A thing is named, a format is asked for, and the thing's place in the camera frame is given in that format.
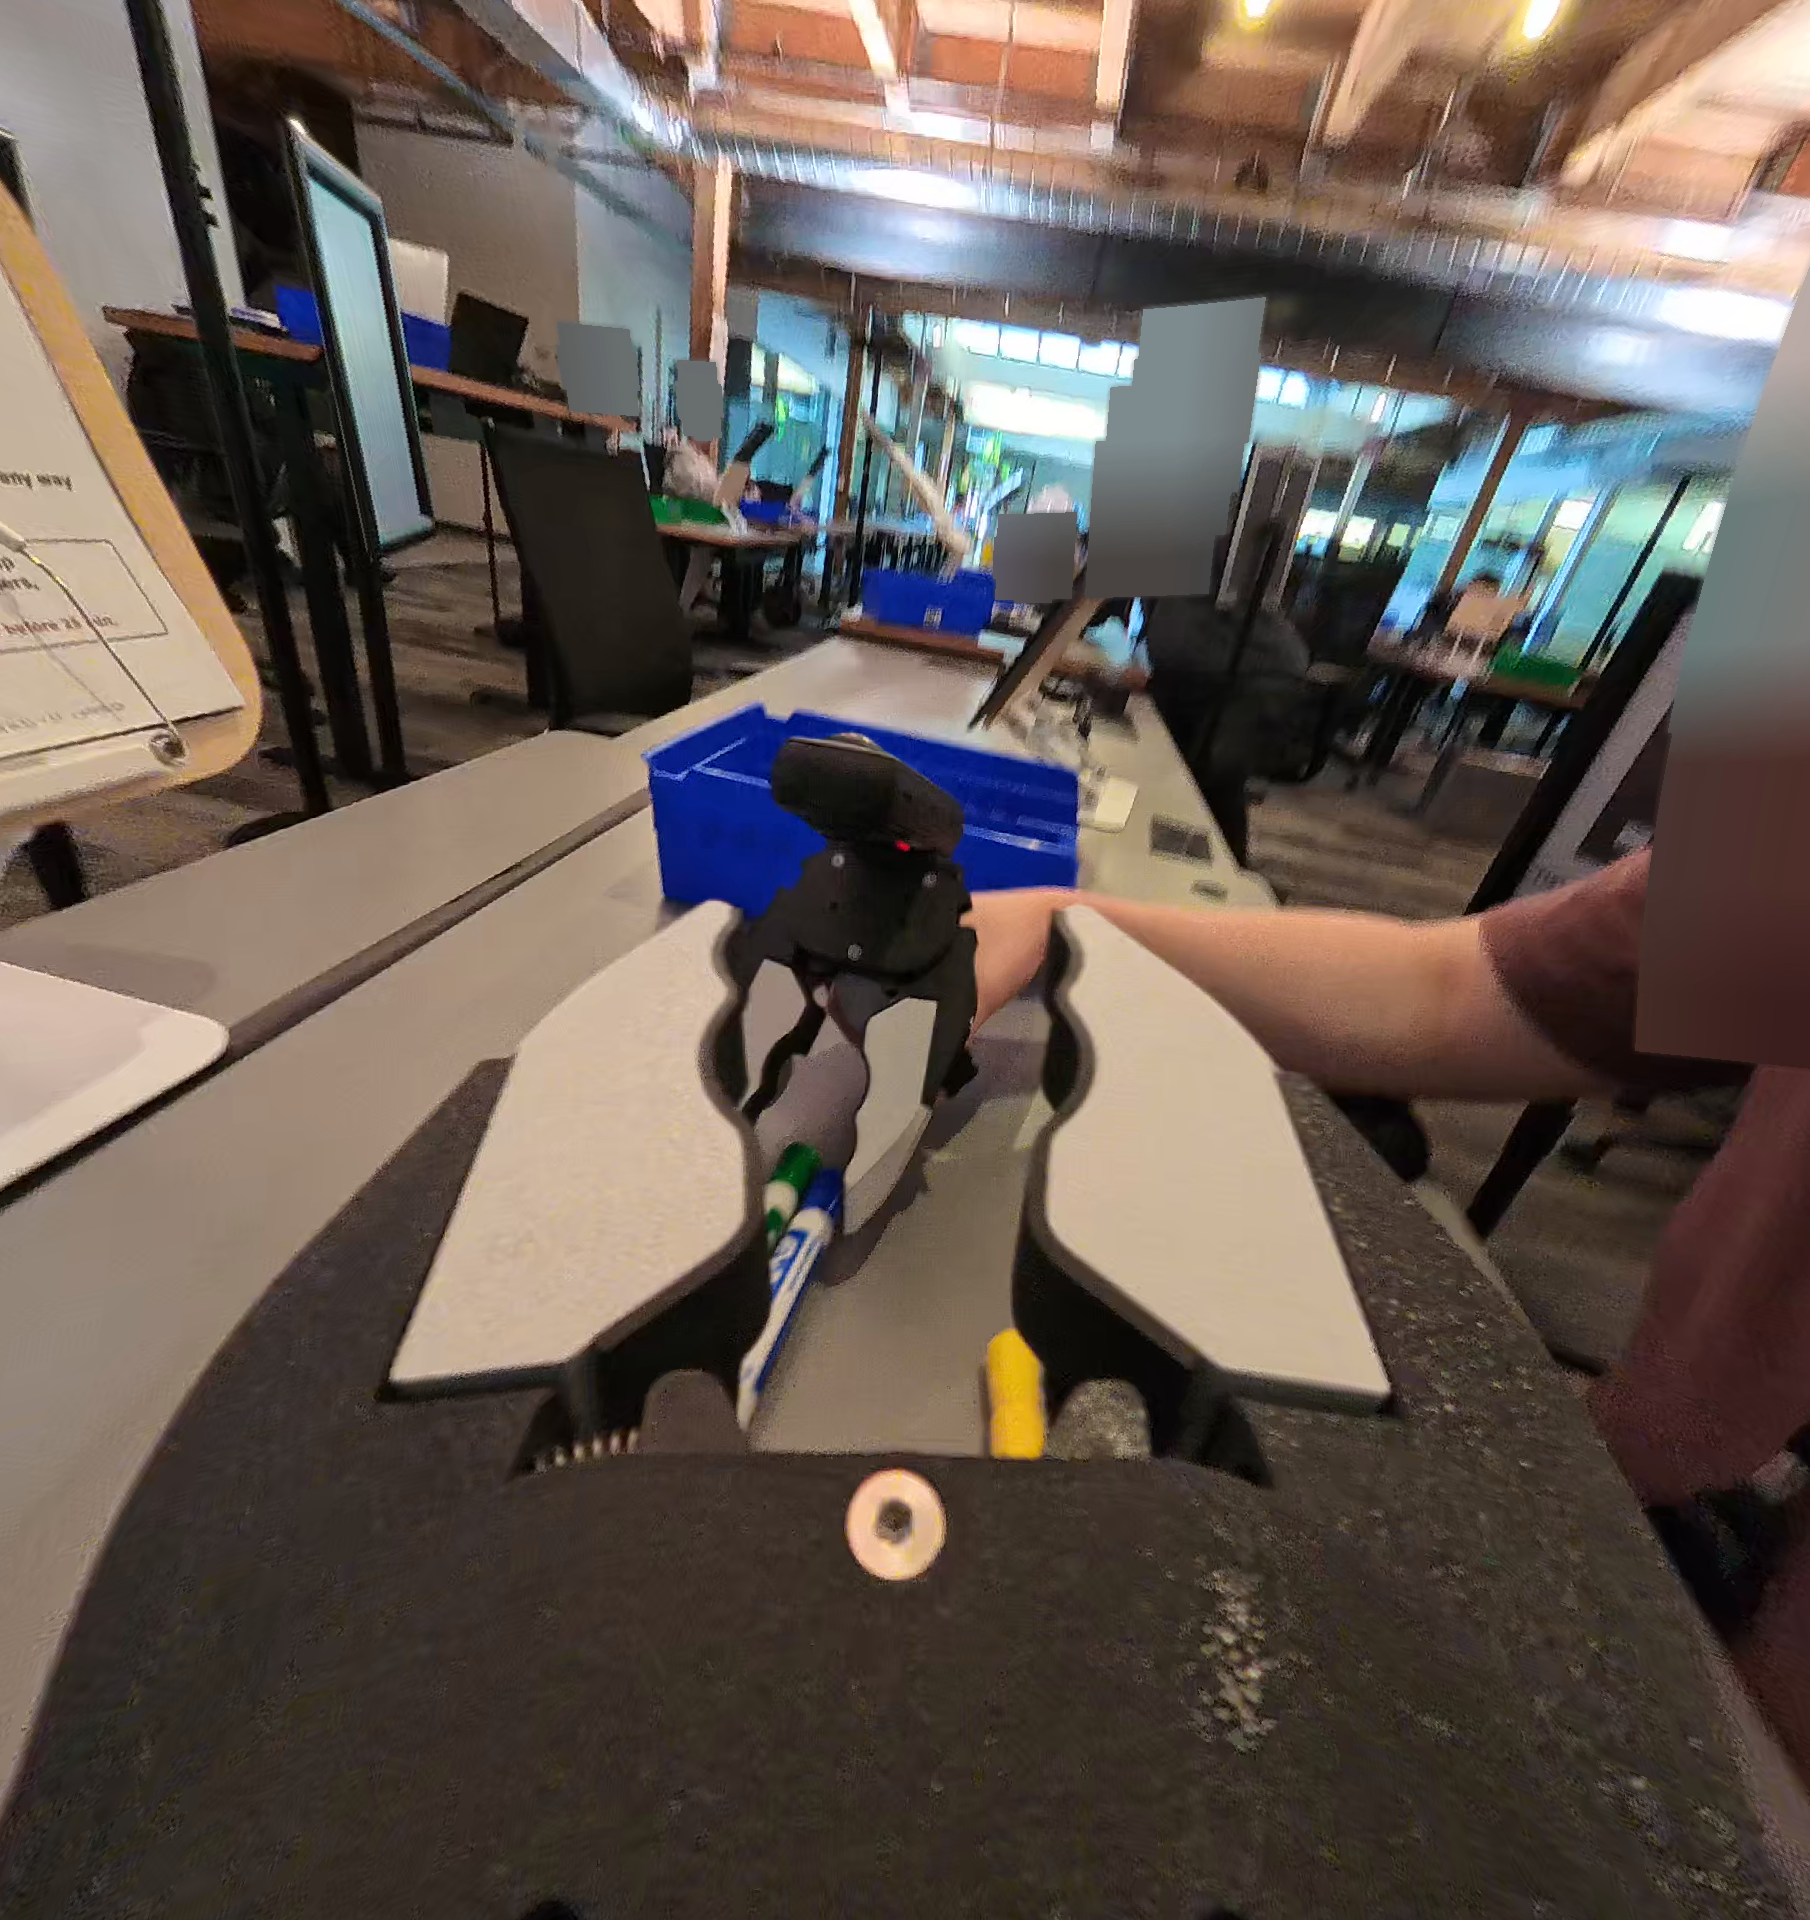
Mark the black monitor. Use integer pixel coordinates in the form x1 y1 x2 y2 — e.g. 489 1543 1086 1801
445 289 532 393

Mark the whiteboard on stand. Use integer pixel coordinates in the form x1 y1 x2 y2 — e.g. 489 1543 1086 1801
278 117 440 561

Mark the person's right forearm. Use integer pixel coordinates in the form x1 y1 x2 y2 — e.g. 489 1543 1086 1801
1070 887 1612 1106

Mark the black pole stand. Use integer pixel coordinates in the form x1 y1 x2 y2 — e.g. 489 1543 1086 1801
122 0 413 819

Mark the clipboard with instruction sheet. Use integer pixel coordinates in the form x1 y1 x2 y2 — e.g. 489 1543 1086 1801
0 112 267 835

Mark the blue dry erase marker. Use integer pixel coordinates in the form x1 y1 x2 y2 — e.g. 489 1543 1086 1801
733 1168 849 1430

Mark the black office chair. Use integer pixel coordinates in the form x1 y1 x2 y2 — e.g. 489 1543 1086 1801
482 422 700 737

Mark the yellow highlighter marker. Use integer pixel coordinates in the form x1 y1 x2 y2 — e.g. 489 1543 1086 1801
982 1326 1050 1462

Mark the person's right hand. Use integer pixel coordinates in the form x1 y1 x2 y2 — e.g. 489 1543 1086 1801
967 887 1086 1031

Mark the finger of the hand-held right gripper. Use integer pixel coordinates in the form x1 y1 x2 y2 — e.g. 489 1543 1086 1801
736 995 835 1123
838 998 984 1234

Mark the large blue plastic bin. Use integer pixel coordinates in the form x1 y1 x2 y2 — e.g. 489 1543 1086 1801
645 703 1084 920

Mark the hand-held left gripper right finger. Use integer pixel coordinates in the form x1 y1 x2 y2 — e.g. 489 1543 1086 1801
1010 902 1397 1452

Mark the small blue plastic bin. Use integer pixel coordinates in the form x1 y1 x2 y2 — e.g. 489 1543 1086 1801
856 565 1001 631

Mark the green dry erase marker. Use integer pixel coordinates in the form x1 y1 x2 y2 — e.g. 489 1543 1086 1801
759 1141 827 1251

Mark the black easel sign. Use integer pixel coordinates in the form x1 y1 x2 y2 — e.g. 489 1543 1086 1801
1463 566 1706 902

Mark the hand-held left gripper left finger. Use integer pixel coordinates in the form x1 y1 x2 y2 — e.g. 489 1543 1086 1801
384 901 776 1452

